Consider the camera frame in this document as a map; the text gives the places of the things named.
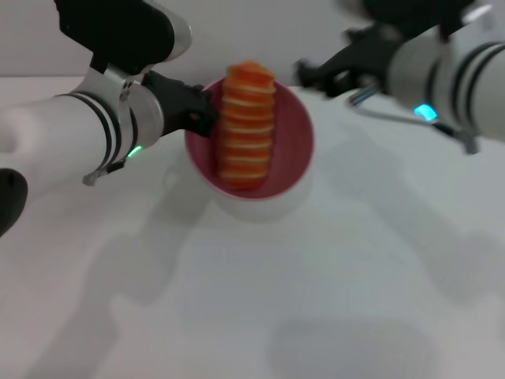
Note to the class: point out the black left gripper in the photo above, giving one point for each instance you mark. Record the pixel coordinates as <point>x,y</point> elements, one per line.
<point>173,102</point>

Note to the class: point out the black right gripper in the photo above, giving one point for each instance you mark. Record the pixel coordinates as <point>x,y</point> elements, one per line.
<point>367,59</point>

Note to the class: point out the orange ridged bread roll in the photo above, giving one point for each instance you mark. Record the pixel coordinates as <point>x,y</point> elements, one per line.
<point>246,130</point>

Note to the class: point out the pink plastic bowl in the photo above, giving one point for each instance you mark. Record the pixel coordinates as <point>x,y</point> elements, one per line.
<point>292,138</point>

